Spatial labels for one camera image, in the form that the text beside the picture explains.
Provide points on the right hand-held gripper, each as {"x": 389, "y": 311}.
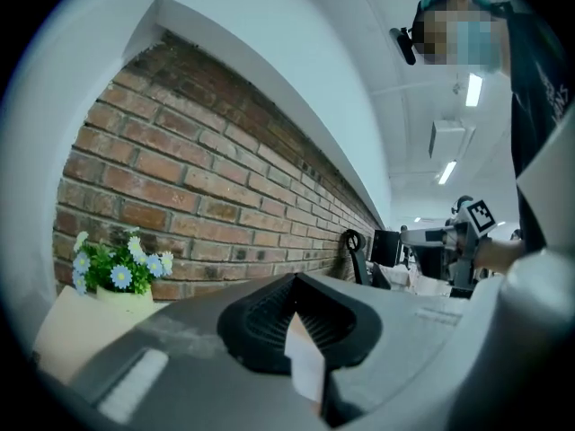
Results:
{"x": 467, "y": 249}

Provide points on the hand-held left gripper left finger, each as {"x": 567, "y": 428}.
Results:
{"x": 179, "y": 375}

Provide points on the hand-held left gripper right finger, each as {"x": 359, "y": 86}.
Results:
{"x": 395, "y": 330}

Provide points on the person's right forearm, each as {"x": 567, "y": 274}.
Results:
{"x": 501, "y": 254}

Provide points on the black monitor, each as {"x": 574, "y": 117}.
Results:
{"x": 386, "y": 247}

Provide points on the ceiling light tube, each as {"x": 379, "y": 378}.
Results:
{"x": 447, "y": 172}
{"x": 473, "y": 90}

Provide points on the potted blue white flowers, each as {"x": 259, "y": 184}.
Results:
{"x": 119, "y": 272}

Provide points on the person's black t-shirt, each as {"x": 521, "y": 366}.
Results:
{"x": 534, "y": 106}

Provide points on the light blue face mask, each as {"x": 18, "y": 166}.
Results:
{"x": 480, "y": 43}

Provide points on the person's face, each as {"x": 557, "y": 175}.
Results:
{"x": 433, "y": 29}

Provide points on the white ceiling duct box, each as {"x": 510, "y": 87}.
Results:
{"x": 449, "y": 137}

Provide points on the black head-mounted camera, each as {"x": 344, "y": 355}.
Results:
{"x": 404, "y": 43}

